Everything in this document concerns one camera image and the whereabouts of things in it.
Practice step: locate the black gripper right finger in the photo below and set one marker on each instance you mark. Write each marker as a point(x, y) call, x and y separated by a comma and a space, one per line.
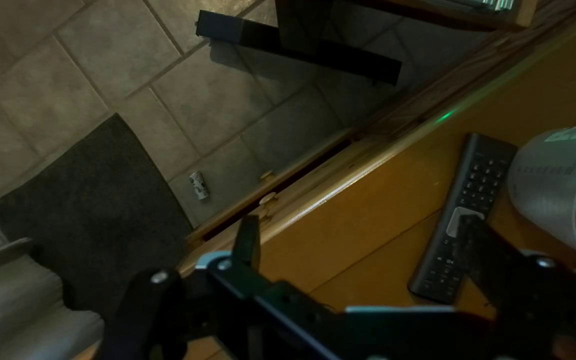
point(484, 257)

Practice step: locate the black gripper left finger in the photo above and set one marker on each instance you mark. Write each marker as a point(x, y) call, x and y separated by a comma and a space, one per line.
point(245, 240)

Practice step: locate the black remote control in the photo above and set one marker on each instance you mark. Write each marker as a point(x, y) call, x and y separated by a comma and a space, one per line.
point(474, 186)

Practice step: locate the small white floor object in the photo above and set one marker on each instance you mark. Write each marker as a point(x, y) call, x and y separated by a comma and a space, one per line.
point(198, 186)

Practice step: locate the clear plastic measuring jug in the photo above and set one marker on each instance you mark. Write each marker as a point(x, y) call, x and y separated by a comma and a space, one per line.
point(548, 186)

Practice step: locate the wooden dresser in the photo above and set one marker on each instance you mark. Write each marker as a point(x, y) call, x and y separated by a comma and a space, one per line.
point(381, 220)

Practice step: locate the dark grey floor mat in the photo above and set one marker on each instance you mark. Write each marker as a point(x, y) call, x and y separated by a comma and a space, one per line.
point(89, 220)

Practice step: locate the black metal stand leg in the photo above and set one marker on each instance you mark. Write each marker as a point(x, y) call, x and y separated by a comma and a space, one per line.
point(341, 56)

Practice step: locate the white fabric bedding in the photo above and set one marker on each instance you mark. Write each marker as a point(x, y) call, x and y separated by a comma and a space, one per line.
point(8, 307)

